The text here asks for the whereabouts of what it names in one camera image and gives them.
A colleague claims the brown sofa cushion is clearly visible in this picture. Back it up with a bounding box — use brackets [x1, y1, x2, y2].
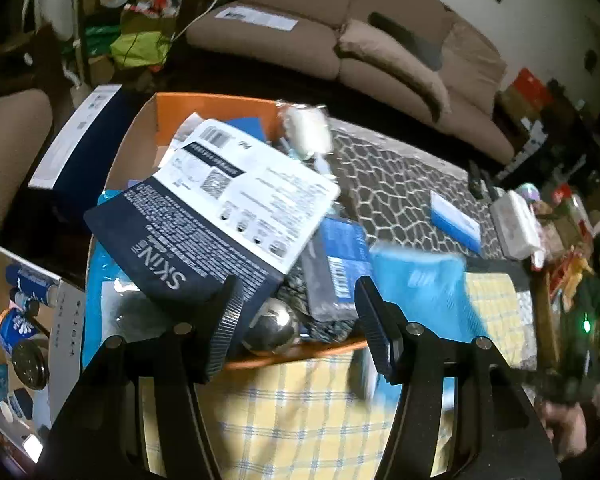
[336, 20, 452, 126]

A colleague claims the blue foil sachet pack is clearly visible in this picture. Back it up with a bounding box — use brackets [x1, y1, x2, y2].
[300, 216, 373, 322]

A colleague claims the orange cardboard box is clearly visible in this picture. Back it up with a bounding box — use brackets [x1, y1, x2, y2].
[104, 92, 366, 370]

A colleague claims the blue white slim box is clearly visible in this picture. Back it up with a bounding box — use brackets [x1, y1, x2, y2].
[430, 191, 481, 254]

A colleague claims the white open box with toiletries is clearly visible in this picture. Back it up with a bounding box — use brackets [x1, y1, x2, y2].
[0, 246, 85, 467]

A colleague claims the grey hexagon pattern mat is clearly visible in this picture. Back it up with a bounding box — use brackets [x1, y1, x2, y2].
[329, 118, 504, 260]

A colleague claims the green plastic bag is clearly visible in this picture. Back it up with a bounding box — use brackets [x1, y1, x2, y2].
[110, 30, 171, 70]

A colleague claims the navy skin care box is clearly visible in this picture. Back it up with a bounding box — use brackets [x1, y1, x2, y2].
[83, 118, 342, 346]

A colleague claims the brown sofa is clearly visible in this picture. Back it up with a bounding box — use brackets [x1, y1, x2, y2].
[168, 0, 514, 167]

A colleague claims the white cotton pads bag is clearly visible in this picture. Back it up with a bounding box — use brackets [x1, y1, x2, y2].
[277, 102, 334, 160]

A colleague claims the yellow plaid tablecloth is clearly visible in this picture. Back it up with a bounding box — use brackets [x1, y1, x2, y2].
[143, 273, 536, 479]

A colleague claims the blue shoelace package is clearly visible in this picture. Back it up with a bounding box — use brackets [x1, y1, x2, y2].
[82, 188, 182, 371]

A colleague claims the shiny steel ball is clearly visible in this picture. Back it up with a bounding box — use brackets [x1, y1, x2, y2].
[242, 298, 300, 356]

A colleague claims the person's right hand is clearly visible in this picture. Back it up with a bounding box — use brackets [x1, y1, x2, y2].
[539, 401, 588, 462]

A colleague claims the long navy white box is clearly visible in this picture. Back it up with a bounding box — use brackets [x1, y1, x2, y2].
[26, 83, 152, 241]

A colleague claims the brown armchair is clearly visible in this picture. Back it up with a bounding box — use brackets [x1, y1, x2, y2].
[0, 89, 53, 229]

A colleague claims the blue rectangular product box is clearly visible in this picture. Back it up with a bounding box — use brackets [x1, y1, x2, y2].
[226, 117, 268, 143]

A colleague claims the blue mesh pouch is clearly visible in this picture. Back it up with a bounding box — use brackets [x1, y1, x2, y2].
[370, 242, 488, 344]

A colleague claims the white paper sheet on sofa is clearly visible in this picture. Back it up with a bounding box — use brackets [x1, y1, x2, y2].
[215, 6, 298, 32]

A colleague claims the white tissue box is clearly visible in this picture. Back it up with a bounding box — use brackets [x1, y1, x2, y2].
[490, 191, 542, 260]

